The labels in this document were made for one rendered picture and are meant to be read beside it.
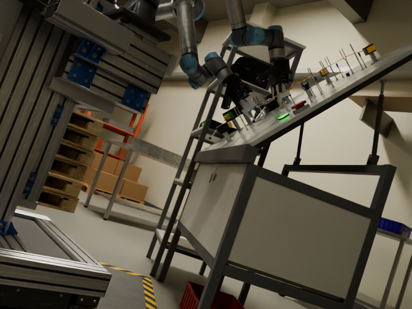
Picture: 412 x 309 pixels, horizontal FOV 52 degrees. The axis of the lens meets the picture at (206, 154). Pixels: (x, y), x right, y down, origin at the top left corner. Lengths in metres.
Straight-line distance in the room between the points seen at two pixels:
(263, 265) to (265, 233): 0.12
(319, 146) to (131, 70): 3.87
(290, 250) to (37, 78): 1.18
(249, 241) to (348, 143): 3.53
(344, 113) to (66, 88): 4.02
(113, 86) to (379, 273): 3.48
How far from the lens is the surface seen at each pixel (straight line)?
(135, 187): 7.16
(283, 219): 1.69
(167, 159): 4.76
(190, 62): 1.85
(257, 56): 3.58
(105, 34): 1.51
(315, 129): 5.42
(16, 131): 1.74
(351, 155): 5.00
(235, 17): 2.03
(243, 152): 1.63
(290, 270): 1.74
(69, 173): 4.34
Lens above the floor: 0.63
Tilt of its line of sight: 5 degrees up
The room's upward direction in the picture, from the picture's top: 20 degrees clockwise
